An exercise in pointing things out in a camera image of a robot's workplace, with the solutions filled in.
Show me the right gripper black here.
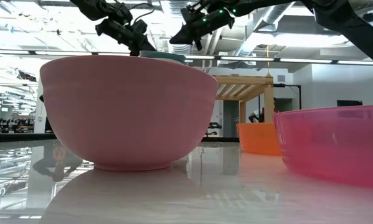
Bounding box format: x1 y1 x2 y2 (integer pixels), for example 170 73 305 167
169 1 237 52

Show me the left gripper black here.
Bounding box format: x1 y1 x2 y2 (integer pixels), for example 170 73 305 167
95 10 158 57

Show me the dark teal bowl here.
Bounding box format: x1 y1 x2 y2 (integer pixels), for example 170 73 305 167
138 50 187 65

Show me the large matte pink bowl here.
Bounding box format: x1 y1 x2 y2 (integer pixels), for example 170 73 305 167
39 55 219 172

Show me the orange plastic bowl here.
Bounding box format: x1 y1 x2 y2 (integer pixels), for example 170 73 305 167
236 122 282 156

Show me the wooden slatted shelf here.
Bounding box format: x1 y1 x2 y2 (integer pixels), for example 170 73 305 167
215 74 275 124

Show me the black and green robot device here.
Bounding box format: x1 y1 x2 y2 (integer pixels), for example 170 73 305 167
204 122 224 138

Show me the person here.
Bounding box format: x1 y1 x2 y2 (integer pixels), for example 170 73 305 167
248 97 280 124

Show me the white pillar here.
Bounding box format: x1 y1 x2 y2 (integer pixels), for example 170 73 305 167
33 77 49 134

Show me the translucent magenta plastic bowl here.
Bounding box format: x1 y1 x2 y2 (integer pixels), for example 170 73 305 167
272 105 373 189

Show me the ribbed silver ceiling duct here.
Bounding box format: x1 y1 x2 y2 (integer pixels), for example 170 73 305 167
166 0 194 55

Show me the black wall screen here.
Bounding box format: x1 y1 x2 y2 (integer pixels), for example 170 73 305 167
337 100 363 108

